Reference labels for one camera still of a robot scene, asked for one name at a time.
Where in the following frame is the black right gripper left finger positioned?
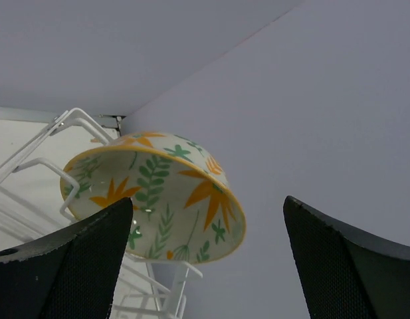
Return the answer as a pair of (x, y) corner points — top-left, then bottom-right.
(0, 197), (133, 318)

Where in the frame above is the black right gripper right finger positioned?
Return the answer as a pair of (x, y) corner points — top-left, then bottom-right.
(283, 196), (410, 318)

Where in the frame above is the tan bowl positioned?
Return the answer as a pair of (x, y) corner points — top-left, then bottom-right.
(60, 132), (247, 264)

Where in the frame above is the white wire dish rack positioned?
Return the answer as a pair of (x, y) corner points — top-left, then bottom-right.
(0, 107), (202, 318)

